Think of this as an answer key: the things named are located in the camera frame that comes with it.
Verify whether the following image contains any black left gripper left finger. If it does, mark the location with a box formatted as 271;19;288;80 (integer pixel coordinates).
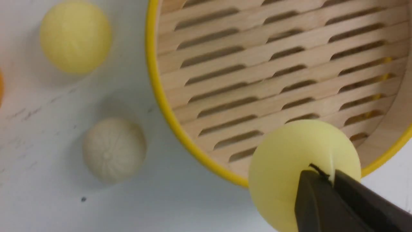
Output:
295;164;373;232

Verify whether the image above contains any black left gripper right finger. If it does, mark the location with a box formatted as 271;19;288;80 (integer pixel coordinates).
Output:
334;170;412;232

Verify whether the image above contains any bamboo steamer tray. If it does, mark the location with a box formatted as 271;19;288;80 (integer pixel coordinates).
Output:
145;0;411;188

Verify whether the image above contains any orange toy tangerine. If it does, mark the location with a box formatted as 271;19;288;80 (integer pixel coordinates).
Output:
0;70;5;107

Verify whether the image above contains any white bun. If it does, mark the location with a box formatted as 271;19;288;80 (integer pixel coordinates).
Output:
82;118;147;184

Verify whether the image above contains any yellow bun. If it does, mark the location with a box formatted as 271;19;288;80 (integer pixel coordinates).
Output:
248;120;362;232
39;0;113;74

